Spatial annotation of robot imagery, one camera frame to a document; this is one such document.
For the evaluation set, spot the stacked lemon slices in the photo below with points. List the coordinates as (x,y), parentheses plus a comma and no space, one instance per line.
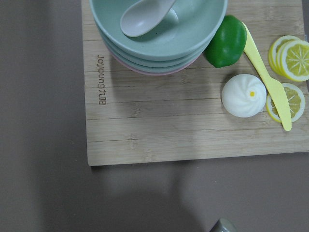
(288,56)

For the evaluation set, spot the white ceramic spoon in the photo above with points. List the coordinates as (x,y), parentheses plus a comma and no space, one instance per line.
(143,16)

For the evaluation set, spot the white garlic bulb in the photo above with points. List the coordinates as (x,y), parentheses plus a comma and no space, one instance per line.
(244,95)

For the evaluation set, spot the pink bottom bowl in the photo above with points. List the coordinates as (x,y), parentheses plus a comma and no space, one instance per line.
(155,71)

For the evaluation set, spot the stacked mint green bowls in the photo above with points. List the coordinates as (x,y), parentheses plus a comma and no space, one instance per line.
(187,28)

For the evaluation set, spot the wooden cutting board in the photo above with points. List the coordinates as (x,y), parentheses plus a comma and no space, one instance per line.
(136,118)

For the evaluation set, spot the lemon slice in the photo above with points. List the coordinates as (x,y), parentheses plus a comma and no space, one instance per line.
(296,100)

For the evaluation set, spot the green lime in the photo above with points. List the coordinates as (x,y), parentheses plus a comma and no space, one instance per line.
(227,46)

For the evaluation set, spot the yellow plastic knife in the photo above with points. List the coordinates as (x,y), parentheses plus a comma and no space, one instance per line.
(273,86)

